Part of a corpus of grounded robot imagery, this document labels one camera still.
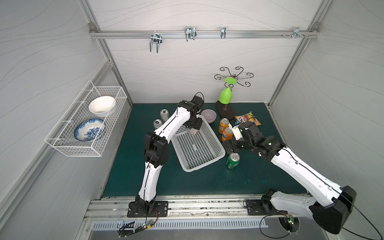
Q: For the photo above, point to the double metal hook middle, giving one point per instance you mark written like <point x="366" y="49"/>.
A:
<point x="190" y="33"/>

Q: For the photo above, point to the double metal hook left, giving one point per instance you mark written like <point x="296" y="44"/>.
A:
<point x="155" y="42"/>

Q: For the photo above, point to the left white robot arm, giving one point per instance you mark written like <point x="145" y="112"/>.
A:
<point x="157" y="148"/>

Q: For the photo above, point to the Fox's fruits candy bag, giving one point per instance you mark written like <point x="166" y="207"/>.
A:
<point x="249" y="117"/>

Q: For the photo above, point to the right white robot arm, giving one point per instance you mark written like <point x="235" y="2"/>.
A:
<point x="329" y="204"/>

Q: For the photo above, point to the white perforated plastic basket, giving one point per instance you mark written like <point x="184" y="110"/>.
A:
<point x="197" y="151"/>

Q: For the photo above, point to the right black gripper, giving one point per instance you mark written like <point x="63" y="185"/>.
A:
<point x="236" y="143"/>

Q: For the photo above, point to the double metal hook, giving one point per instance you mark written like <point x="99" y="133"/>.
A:
<point x="190" y="33"/>
<point x="155" y="42"/>

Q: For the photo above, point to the white Monster energy can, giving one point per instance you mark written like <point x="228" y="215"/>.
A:
<point x="157" y="123"/>

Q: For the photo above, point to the orange Schweppes can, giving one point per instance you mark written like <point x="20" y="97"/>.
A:
<point x="227" y="134"/>

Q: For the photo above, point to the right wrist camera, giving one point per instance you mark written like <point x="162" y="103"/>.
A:
<point x="248" y="132"/>

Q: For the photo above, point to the black scrolled metal rack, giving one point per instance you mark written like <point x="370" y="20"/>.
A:
<point x="235" y="78"/>

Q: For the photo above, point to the blue patterned plate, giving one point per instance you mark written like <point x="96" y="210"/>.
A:
<point x="89" y="130"/>

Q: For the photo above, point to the orange Fanta can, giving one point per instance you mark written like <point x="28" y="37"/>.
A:
<point x="224" y="123"/>

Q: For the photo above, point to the white Monster can label side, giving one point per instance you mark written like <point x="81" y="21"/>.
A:
<point x="164" y="115"/>

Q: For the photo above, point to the white wire wall basket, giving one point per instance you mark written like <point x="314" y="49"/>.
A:
<point x="61" y="137"/>

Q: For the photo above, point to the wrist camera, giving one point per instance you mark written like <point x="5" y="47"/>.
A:
<point x="198" y="101"/>
<point x="248" y="132"/>

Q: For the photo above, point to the pink ceramic cup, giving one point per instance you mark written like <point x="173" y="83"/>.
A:
<point x="209" y="115"/>

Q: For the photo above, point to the single metal hook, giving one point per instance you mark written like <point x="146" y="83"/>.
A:
<point x="223" y="32"/>

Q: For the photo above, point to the metal hook right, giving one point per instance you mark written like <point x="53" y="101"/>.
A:
<point x="295" y="34"/>

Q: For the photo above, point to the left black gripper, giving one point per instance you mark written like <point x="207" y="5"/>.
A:
<point x="194" y="124"/>

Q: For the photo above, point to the green gold beer can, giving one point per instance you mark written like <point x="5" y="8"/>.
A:
<point x="193" y="131"/>

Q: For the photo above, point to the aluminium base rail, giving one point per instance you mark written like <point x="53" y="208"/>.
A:
<point x="179" y="207"/>

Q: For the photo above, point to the green soda can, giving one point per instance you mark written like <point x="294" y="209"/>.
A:
<point x="233" y="161"/>

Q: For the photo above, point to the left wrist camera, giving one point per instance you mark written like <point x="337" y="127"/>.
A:
<point x="198" y="101"/>

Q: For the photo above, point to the aluminium wall rail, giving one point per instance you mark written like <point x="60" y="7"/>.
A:
<point x="201" y="34"/>

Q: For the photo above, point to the dark oval stand base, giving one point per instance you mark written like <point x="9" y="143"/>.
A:
<point x="225" y="111"/>

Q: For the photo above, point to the green plastic goblet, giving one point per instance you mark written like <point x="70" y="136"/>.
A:
<point x="226" y="94"/>

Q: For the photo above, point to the white ceramic bowl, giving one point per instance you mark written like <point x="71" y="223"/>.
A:
<point x="101" y="106"/>

